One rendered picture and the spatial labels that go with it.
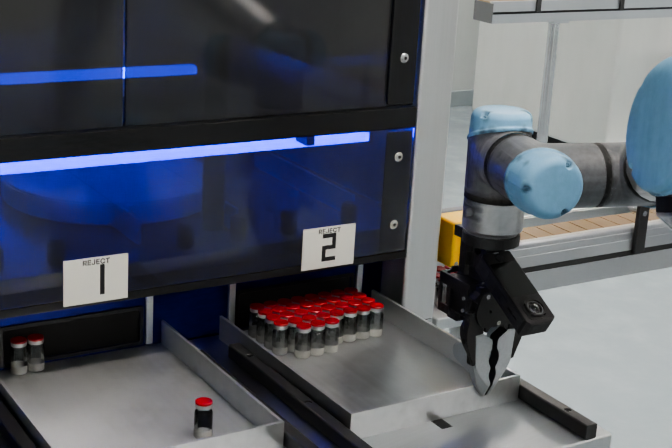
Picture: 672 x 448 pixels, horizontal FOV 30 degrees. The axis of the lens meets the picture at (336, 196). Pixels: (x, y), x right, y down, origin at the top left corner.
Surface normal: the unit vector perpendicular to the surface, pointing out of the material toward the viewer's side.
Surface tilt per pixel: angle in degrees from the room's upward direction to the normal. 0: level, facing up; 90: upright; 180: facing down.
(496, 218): 90
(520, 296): 29
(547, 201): 89
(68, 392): 0
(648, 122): 83
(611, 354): 0
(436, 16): 90
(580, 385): 0
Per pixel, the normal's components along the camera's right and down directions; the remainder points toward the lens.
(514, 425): 0.06, -0.96
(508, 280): 0.30, -0.70
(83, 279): 0.52, 0.26
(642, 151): -0.95, -0.11
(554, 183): 0.27, 0.27
